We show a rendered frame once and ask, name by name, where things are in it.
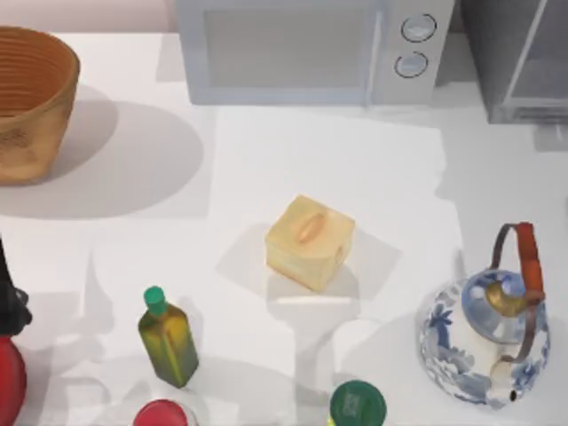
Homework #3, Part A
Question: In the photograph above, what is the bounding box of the pale microwave oven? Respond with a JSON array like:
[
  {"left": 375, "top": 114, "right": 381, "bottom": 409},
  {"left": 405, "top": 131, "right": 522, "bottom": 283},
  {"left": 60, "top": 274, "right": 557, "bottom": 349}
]
[{"left": 173, "top": 0, "right": 454, "bottom": 110}]

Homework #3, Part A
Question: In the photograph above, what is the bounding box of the green yellow bottle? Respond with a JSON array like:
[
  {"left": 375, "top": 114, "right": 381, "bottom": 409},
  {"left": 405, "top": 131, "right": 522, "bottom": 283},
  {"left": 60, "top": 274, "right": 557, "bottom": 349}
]
[{"left": 138, "top": 286, "right": 200, "bottom": 390}]

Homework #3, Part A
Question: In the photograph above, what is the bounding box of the round microwave knob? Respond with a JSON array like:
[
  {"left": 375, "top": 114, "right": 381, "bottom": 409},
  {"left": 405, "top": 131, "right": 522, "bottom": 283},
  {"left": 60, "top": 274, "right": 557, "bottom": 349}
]
[
  {"left": 400, "top": 12, "right": 438, "bottom": 43},
  {"left": 393, "top": 50, "right": 430, "bottom": 80}
]

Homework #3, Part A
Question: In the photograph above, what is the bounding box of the blue and white teapot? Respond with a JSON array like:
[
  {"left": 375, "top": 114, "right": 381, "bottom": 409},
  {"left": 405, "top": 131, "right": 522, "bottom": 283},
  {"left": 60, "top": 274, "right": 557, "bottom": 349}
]
[{"left": 418, "top": 221, "right": 552, "bottom": 410}]

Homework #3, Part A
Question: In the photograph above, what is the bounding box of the red lidded jar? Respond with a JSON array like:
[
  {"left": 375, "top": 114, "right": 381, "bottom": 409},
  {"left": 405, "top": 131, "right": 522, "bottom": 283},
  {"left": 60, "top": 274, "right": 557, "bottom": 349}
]
[{"left": 133, "top": 398, "right": 199, "bottom": 426}]

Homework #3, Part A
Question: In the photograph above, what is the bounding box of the woven brown basket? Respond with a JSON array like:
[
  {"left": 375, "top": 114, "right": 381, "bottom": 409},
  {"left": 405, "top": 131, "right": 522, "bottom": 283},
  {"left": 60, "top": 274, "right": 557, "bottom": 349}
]
[{"left": 0, "top": 27, "right": 82, "bottom": 186}]

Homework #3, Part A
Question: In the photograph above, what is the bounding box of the grey cabinet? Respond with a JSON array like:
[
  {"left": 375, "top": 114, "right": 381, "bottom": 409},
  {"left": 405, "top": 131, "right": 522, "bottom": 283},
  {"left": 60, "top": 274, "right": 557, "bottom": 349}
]
[{"left": 459, "top": 0, "right": 568, "bottom": 126}]

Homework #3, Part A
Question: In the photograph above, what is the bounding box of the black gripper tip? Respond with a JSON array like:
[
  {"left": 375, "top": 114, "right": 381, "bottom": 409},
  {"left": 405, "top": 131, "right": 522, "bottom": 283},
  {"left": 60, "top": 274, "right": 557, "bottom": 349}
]
[{"left": 0, "top": 237, "right": 34, "bottom": 341}]

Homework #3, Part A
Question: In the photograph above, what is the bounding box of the red round object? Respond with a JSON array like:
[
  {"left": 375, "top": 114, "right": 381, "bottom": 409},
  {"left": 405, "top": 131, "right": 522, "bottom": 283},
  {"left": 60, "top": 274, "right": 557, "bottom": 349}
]
[{"left": 0, "top": 335, "right": 28, "bottom": 426}]

